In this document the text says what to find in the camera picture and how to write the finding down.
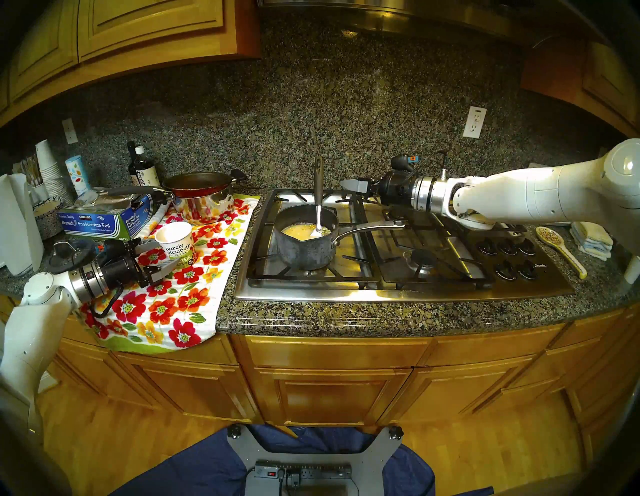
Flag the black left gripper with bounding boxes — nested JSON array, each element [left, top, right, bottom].
[[102, 238, 182, 292]]

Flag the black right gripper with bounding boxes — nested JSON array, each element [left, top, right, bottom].
[[342, 171, 417, 213]]

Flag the white paper oats cup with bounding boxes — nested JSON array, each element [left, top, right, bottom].
[[155, 221, 196, 268]]

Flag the grey handled metal spoon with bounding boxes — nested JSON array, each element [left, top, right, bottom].
[[310, 157, 326, 240]]

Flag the stainless steel pot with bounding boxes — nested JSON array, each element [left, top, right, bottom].
[[172, 169, 248, 226]]

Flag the black pot lid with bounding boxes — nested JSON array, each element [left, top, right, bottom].
[[46, 239, 98, 275]]

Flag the yellow wooden spoon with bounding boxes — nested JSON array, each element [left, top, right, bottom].
[[535, 226, 589, 281]]

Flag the floral kitchen towel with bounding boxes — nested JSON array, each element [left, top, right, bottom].
[[75, 194, 262, 355]]

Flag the blue foil sheets box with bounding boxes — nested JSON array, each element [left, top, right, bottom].
[[56, 194, 156, 241]]

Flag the dark bottle white label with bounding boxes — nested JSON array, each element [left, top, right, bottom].
[[134, 145, 162, 188]]

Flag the dark grey saucepan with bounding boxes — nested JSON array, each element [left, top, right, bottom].
[[274, 204, 407, 272]]

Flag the red frying pan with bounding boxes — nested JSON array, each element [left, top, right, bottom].
[[92, 171, 235, 200]]

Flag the black round burner cap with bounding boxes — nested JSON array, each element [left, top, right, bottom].
[[402, 248, 441, 278]]

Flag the dark bottle black cap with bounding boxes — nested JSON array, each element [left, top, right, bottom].
[[126, 141, 141, 187]]

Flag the patterned ceramic bowl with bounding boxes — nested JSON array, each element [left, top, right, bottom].
[[31, 199, 67, 241]]

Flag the blue patterned paper cups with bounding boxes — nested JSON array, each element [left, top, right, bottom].
[[65, 155, 93, 197]]

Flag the white utensil holder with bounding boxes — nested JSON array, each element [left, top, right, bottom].
[[12, 154, 46, 203]]

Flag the white paper towel roll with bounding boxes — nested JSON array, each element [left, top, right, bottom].
[[0, 172, 45, 277]]

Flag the white paper cup stack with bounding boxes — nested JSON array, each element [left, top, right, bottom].
[[34, 139, 75, 203]]

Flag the wooden lower cabinets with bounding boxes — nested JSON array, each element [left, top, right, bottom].
[[0, 295, 640, 461]]

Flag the stainless steel gas cooktop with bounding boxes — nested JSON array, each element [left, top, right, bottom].
[[234, 187, 576, 303]]

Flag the dark blue cloth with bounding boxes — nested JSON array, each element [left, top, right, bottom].
[[110, 424, 496, 496]]

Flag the wooden upper cabinet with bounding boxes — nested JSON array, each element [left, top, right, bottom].
[[520, 35, 640, 138], [0, 0, 261, 128]]

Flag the folded cloth stack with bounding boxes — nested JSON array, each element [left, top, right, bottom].
[[570, 221, 615, 262]]

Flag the grey power strip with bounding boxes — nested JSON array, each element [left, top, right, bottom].
[[254, 462, 353, 483]]

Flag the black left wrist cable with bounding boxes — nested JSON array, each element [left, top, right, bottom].
[[90, 284, 125, 320]]

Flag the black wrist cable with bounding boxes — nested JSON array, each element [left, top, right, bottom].
[[417, 149, 449, 182], [90, 284, 125, 320]]

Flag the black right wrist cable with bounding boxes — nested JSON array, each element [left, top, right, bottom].
[[417, 149, 449, 182]]

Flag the white wall power outlet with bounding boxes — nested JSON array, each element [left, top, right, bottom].
[[462, 105, 487, 139]]

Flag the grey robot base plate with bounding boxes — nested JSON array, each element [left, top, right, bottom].
[[227, 424, 405, 496]]

